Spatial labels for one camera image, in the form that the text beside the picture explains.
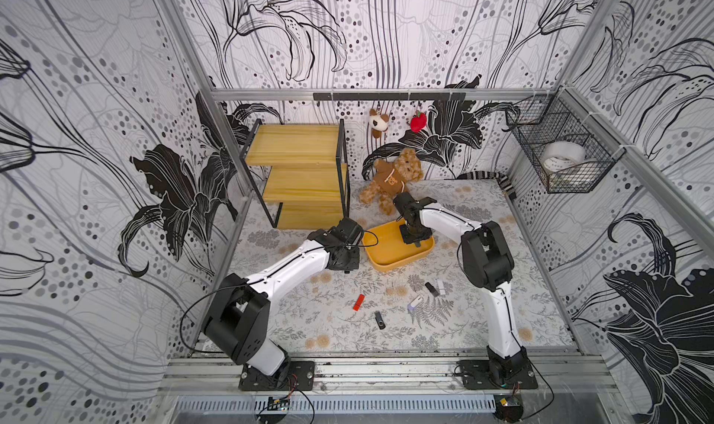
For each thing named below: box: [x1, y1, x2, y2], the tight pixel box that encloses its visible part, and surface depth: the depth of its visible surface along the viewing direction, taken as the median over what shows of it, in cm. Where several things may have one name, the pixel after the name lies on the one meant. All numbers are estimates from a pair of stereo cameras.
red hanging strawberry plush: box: [410, 109, 427, 134], surface depth 97 cm
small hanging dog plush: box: [369, 107, 390, 139], surface depth 95 cm
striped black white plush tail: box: [456, 171, 517, 199], surface depth 121 cm
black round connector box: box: [493, 394, 524, 424], surface depth 71 cm
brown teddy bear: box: [358, 147, 424, 216], surface depth 110 cm
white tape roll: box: [542, 140, 587, 174], surface depth 74 cm
